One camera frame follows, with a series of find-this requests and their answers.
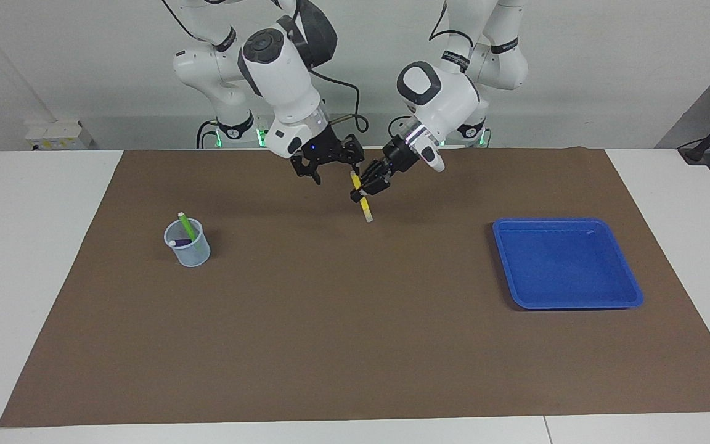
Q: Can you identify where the yellow highlighter pen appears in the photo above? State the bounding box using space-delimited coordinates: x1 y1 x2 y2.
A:
350 171 374 224

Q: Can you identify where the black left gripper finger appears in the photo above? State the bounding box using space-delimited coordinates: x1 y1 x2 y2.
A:
357 158 390 189
349 177 392 204

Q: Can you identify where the green highlighter pen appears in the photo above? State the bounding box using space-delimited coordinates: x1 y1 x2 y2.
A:
177 212 199 245

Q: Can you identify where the white wall socket box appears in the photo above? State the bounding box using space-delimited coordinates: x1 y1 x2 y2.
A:
25 120 94 151

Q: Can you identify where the blue plastic tray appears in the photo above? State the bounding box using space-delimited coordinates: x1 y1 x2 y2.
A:
492 218 644 310

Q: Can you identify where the clear plastic measuring cup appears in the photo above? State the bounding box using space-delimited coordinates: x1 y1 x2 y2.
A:
164 218 212 268

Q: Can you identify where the black right arm base cable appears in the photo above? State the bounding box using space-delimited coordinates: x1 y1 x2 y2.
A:
196 119 221 149

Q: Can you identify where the brown table mat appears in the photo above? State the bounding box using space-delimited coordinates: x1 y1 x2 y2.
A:
0 147 710 429

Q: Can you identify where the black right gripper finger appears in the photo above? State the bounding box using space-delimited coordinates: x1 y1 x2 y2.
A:
291 155 322 186
343 136 367 165

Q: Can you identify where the black left arm gripper cable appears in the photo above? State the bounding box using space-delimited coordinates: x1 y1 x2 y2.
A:
388 0 473 138

